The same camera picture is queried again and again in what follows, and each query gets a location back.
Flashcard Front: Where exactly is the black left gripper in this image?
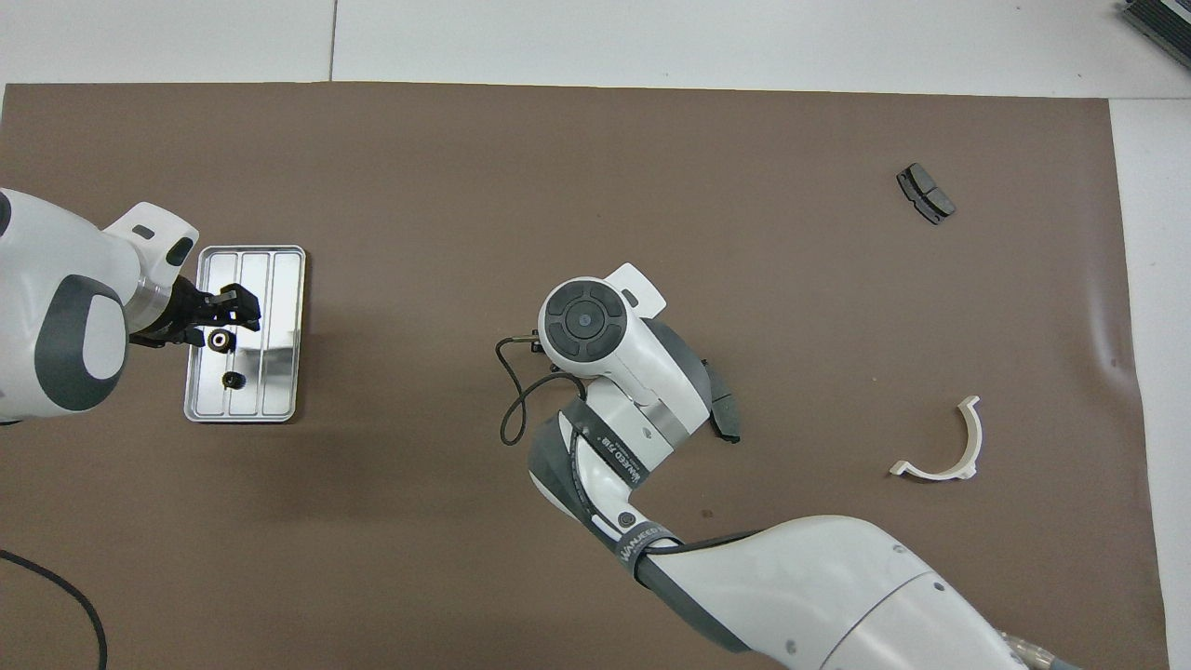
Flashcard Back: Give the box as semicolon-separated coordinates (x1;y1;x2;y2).
128;275;262;351

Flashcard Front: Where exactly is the silver metal tray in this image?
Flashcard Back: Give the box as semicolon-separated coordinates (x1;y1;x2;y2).
183;245;307;424

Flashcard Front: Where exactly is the brown table mat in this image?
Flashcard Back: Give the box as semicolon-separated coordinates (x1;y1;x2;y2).
0;82;1171;670

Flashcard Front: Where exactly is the long grey brake pad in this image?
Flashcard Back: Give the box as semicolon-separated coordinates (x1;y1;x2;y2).
703;361;743;445

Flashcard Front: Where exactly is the short grey brake pad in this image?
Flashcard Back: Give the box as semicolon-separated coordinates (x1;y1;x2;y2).
896;163;957;226

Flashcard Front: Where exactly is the dark grey ribbed device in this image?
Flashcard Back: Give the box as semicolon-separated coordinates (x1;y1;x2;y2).
1119;0;1191;60

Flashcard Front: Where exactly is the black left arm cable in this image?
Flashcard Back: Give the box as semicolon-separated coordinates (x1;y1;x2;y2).
0;548;109;670

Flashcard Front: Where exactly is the white curved plastic bracket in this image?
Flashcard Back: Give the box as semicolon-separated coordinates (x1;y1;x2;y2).
889;395;984;482

